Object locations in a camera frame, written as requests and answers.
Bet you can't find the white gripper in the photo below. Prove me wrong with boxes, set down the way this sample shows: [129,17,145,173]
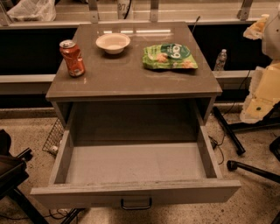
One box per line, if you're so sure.
[240,14,280,123]

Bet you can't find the orange soda can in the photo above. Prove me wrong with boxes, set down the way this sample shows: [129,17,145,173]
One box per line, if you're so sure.
[59,39,85,77]

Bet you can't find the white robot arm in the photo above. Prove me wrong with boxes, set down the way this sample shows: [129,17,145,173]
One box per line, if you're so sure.
[240,10,280,123]

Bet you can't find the open top drawer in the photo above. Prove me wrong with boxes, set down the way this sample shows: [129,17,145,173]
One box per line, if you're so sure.
[31,126,241,208]

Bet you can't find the clear water bottle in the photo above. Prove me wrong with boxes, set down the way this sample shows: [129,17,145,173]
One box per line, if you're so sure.
[214,49,228,71]

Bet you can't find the black stand leg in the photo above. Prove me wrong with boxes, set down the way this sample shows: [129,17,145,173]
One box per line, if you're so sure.
[213,107,246,156]

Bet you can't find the green chip bag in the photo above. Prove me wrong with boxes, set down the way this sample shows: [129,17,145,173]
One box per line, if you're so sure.
[142,44,198,69]

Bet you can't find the grey cabinet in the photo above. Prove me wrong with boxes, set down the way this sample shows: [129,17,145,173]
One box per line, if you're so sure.
[46,22,221,146]

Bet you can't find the white bowl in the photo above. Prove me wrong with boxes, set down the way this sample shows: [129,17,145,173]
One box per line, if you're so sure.
[95,33,130,54]

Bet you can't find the white plastic bag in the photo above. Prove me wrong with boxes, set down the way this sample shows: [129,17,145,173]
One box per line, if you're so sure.
[7,0,56,22]

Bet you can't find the black drawer handle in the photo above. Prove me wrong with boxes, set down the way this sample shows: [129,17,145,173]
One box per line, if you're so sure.
[120,198,152,211]

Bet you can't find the wire mesh basket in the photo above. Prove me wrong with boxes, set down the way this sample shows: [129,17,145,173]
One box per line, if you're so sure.
[42,119,64,156]

